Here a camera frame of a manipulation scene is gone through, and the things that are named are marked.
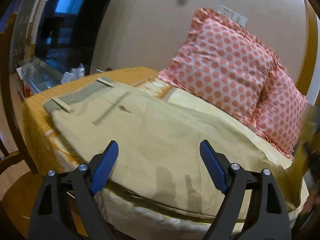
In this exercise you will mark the lower pink polka-dot pillow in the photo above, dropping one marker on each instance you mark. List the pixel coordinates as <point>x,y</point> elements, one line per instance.
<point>279,113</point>

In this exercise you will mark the yellow patterned bed cover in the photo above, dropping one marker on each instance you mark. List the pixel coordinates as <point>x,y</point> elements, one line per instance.
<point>131,214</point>

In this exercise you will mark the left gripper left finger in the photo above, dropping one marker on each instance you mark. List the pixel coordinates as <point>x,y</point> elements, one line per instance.
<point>65,207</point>

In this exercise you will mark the upper pink polka-dot pillow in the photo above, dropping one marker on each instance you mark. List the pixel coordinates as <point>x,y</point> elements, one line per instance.
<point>224,64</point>

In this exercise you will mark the pink polka-dot pillow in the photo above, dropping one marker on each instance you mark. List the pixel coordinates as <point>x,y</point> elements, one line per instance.
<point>224,64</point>
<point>279,113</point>

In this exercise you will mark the cluttered side table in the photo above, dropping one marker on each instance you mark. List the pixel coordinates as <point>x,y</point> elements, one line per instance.
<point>37,76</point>

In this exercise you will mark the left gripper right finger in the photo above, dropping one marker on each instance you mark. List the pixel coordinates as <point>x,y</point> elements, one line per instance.
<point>252,208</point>

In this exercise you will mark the white wall socket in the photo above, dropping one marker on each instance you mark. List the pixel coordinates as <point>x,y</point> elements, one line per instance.
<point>234,16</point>

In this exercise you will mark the beige khaki pants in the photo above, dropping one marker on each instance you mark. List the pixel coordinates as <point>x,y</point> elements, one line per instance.
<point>159,141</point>

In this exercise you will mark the blue glowing screen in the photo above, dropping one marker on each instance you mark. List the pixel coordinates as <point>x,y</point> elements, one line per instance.
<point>68,31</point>

